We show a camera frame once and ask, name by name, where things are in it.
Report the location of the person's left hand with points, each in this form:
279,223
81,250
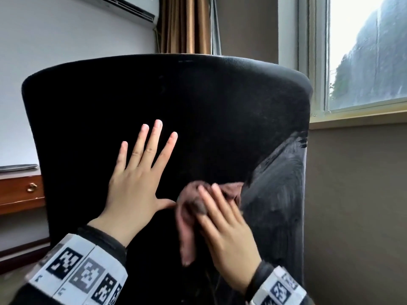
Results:
133,193

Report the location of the person's right hand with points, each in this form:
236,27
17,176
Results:
232,244

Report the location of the brown cleaning cloth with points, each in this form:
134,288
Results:
187,225

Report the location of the round grey metal tray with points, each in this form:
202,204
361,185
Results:
16,168

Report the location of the black leather chair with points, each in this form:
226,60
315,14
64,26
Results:
222,107

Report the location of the black wristband with marker tags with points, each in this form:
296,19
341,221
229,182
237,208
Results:
276,289
79,276

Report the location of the red wooden table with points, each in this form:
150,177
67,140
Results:
16,200

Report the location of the dark wooden baseboard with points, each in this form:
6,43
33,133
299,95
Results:
22,257

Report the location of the cream window sill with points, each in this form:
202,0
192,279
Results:
359,120

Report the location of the grey curtain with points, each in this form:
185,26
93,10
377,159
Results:
216,25

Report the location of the white wall air conditioner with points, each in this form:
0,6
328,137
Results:
127,6

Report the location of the white window frame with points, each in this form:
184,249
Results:
318,53

